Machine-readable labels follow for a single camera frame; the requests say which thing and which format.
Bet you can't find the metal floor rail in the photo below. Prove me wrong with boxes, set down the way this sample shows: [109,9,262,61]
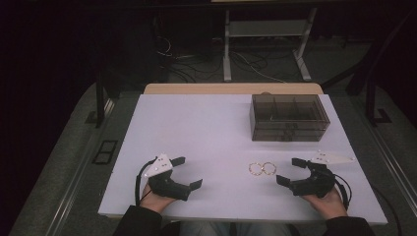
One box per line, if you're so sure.
[44,97,116,236]
[358,119,417,209]

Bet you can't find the wooden table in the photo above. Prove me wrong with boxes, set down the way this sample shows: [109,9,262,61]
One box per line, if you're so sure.
[143,83,324,96]

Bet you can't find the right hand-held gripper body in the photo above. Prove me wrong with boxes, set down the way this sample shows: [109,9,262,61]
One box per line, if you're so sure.
[289,149,356,199]

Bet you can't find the person's right hand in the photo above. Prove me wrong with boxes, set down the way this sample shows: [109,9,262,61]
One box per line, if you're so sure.
[301,187,348,220]

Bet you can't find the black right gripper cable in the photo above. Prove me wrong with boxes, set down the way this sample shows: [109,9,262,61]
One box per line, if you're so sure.
[331,172,353,211]

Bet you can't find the black metal stand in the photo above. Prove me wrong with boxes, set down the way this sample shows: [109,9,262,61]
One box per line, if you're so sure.
[364,42,392,127]
[86,70,114,129]

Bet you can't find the black cable beside table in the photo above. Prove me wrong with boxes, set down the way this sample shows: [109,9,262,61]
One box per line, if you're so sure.
[372,185,403,236]

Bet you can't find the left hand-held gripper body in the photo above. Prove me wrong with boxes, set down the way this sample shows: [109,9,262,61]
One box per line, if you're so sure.
[143,152,192,202]

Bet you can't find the person's left hand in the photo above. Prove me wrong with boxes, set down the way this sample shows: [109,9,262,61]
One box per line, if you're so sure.
[140,183,178,214]

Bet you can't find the person's blue jeans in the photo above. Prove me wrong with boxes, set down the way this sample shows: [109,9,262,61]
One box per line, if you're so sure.
[178,221,293,236]

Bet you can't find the white floor cable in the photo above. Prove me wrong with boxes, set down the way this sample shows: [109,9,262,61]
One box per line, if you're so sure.
[232,50,288,84]

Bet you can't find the white table sheet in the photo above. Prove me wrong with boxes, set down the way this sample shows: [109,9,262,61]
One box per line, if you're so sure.
[97,93,388,226]

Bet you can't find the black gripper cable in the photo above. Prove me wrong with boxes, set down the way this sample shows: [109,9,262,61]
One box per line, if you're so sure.
[331,172,353,211]
[134,156,158,207]

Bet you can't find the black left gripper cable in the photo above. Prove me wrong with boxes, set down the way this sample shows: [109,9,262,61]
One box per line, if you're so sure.
[134,156,158,207]

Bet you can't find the black floor cable tangle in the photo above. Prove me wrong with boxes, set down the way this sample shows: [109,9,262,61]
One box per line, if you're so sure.
[156,35,227,83]

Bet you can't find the white metal desk frame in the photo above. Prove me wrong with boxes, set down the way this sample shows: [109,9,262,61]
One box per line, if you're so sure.
[222,8,319,83]

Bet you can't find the black floor socket plate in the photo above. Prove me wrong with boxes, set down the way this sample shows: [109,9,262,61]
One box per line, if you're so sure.
[91,140,119,165]

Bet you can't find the smoky transparent drawer box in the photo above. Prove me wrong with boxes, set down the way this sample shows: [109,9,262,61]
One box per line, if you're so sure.
[249,93,331,143]

